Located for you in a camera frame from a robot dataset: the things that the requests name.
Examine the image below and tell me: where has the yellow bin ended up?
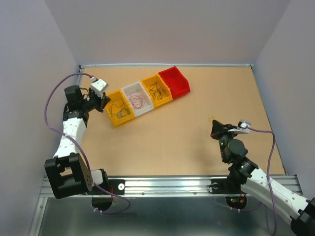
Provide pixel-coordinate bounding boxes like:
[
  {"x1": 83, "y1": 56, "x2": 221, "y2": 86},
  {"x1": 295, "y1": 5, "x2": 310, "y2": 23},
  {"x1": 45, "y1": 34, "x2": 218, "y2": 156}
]
[
  {"x1": 105, "y1": 89, "x2": 135, "y2": 127},
  {"x1": 140, "y1": 74, "x2": 173, "y2": 108}
]

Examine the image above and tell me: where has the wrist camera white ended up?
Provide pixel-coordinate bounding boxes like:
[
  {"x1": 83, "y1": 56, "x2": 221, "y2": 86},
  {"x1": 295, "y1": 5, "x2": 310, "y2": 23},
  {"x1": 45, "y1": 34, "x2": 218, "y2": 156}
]
[
  {"x1": 90, "y1": 77, "x2": 108, "y2": 98},
  {"x1": 228, "y1": 120, "x2": 251, "y2": 135}
]

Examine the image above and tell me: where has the aluminium rail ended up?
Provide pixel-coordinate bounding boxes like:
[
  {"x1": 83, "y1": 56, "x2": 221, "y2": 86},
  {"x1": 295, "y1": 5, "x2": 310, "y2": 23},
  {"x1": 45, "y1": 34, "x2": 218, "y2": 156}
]
[
  {"x1": 39, "y1": 175, "x2": 303, "y2": 198},
  {"x1": 50, "y1": 66, "x2": 85, "y2": 177}
]

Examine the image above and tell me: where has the red bin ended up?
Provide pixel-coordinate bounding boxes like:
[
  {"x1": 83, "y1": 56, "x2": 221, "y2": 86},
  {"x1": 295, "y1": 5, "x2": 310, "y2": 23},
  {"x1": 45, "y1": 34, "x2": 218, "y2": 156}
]
[{"x1": 158, "y1": 66, "x2": 190, "y2": 100}]

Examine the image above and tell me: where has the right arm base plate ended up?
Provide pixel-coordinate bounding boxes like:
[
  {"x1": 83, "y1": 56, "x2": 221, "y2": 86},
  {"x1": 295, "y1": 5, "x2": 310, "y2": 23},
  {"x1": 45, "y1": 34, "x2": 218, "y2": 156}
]
[{"x1": 208, "y1": 178, "x2": 242, "y2": 194}]

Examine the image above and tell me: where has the white bin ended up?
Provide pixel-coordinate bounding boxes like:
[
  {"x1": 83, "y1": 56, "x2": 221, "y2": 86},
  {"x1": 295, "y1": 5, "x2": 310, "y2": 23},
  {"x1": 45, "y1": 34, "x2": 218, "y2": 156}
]
[{"x1": 121, "y1": 81, "x2": 154, "y2": 117}]

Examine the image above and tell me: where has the white back edge strip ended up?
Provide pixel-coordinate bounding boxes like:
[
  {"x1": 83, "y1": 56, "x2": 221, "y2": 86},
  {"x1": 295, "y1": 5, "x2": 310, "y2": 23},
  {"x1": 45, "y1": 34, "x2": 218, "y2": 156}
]
[{"x1": 79, "y1": 63, "x2": 254, "y2": 69}]

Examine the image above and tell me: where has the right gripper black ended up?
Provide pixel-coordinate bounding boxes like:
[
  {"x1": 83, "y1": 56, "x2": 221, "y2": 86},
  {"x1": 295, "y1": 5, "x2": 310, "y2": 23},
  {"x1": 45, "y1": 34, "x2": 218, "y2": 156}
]
[{"x1": 210, "y1": 119, "x2": 239, "y2": 162}]

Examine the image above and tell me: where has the aluminium front rail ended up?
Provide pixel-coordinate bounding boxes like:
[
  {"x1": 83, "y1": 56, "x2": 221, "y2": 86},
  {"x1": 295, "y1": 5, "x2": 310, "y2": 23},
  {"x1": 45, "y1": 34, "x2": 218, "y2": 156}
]
[{"x1": 39, "y1": 175, "x2": 303, "y2": 198}]

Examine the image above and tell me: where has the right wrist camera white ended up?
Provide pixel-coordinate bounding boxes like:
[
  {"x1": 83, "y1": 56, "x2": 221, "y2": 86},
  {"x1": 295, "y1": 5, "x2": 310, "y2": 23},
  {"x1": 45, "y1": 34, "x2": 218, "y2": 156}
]
[{"x1": 228, "y1": 120, "x2": 251, "y2": 135}]

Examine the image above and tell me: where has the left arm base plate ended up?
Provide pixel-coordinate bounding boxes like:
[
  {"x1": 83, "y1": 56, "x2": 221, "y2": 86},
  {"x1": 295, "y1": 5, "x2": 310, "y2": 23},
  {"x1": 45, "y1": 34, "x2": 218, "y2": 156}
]
[{"x1": 99, "y1": 178, "x2": 126, "y2": 195}]

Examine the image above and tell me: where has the purple camera cable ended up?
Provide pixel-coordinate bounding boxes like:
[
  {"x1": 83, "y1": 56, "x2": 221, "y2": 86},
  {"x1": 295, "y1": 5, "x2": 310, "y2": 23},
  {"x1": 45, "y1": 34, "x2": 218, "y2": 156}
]
[
  {"x1": 43, "y1": 72, "x2": 131, "y2": 214},
  {"x1": 242, "y1": 124, "x2": 278, "y2": 234}
]

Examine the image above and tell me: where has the yellow bin near left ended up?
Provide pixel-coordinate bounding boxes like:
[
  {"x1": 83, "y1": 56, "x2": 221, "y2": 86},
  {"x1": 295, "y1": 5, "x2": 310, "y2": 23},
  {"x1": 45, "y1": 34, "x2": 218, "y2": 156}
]
[{"x1": 105, "y1": 89, "x2": 135, "y2": 127}]

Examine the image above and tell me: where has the aluminium left side rail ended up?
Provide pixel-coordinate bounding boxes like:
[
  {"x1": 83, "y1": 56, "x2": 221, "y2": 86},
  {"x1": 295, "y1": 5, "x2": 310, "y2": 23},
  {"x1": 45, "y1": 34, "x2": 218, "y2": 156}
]
[{"x1": 50, "y1": 66, "x2": 85, "y2": 177}]

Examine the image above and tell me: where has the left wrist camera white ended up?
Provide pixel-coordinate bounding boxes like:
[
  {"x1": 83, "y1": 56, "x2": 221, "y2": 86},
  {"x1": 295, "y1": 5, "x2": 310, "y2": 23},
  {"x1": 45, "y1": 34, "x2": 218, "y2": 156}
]
[{"x1": 90, "y1": 77, "x2": 108, "y2": 98}]

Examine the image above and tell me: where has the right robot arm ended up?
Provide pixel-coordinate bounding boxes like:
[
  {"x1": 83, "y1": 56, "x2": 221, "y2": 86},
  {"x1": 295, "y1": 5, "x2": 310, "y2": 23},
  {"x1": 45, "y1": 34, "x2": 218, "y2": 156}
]
[{"x1": 210, "y1": 119, "x2": 315, "y2": 236}]

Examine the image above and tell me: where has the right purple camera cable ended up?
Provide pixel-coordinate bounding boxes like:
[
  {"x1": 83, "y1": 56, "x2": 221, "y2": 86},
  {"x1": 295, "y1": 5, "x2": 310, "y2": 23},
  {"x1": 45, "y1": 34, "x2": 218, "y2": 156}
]
[{"x1": 242, "y1": 124, "x2": 278, "y2": 234}]

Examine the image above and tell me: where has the pink thin wire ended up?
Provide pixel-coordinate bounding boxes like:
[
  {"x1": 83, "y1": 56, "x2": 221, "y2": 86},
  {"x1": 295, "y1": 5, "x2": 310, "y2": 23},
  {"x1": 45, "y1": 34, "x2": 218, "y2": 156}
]
[{"x1": 129, "y1": 93, "x2": 145, "y2": 110}]

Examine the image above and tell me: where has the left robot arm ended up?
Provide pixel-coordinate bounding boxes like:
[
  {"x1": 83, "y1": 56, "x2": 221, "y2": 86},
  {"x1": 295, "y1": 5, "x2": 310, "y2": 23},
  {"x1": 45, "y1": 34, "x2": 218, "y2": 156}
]
[{"x1": 44, "y1": 82, "x2": 110, "y2": 199}]

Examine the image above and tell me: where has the yellow bin middle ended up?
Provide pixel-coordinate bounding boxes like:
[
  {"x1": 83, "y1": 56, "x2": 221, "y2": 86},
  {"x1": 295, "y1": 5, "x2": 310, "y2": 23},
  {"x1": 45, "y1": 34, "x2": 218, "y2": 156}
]
[{"x1": 140, "y1": 74, "x2": 173, "y2": 108}]

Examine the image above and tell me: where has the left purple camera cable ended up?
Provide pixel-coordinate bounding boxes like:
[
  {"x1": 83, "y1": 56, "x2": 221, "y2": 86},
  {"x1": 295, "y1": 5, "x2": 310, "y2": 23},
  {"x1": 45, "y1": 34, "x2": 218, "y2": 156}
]
[{"x1": 43, "y1": 72, "x2": 131, "y2": 214}]

